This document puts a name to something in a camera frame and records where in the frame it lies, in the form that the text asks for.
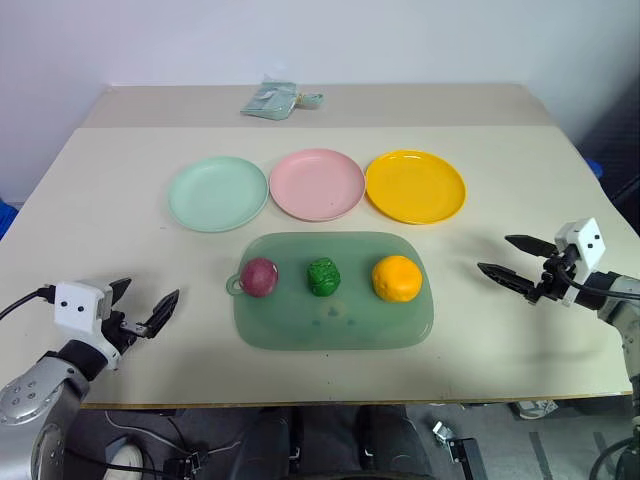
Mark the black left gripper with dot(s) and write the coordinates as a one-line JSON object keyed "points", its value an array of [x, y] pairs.
{"points": [[121, 334]]}

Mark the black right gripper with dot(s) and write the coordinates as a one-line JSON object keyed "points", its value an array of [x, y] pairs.
{"points": [[552, 281]]}

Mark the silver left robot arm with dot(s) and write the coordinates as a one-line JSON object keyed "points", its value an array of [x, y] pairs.
{"points": [[30, 395]]}

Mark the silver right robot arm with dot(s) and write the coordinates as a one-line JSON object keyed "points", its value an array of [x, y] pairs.
{"points": [[622, 310]]}

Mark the purple round fruit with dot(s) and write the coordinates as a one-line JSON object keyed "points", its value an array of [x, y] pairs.
{"points": [[259, 278]]}

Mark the orange fruit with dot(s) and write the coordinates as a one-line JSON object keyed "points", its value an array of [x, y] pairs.
{"points": [[397, 279]]}

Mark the mint green plate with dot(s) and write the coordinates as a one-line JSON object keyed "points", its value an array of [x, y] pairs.
{"points": [[217, 194]]}

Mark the yellow plate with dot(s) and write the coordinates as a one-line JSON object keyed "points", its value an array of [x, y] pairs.
{"points": [[415, 186]]}

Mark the green vegetable toy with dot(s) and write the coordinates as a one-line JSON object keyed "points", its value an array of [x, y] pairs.
{"points": [[324, 278]]}

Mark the pink plate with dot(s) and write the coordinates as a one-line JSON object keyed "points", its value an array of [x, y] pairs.
{"points": [[317, 184]]}

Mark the small blue object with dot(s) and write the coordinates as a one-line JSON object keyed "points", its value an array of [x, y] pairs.
{"points": [[597, 167]]}

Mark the black fabric object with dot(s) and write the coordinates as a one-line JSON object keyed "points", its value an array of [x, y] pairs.
{"points": [[617, 150]]}

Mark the white grey sneaker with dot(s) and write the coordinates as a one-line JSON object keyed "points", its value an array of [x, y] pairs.
{"points": [[537, 408]]}

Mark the blue crate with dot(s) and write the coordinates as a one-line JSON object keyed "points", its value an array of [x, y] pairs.
{"points": [[7, 220]]}

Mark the white shoe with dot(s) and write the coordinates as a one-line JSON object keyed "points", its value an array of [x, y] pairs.
{"points": [[125, 457]]}

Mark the translucent green tray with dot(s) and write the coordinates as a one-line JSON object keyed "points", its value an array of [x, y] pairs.
{"points": [[330, 325]]}

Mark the teal plastic packet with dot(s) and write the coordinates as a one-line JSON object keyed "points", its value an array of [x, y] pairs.
{"points": [[269, 101]]}

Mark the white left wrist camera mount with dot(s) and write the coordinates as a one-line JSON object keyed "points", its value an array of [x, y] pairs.
{"points": [[75, 310]]}

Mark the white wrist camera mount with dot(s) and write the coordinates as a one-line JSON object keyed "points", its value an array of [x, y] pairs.
{"points": [[590, 245], [75, 310]]}

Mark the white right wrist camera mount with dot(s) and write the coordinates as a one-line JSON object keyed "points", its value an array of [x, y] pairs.
{"points": [[590, 245]]}

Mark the black bracket with caster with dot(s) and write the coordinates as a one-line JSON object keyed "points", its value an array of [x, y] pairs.
{"points": [[462, 452]]}

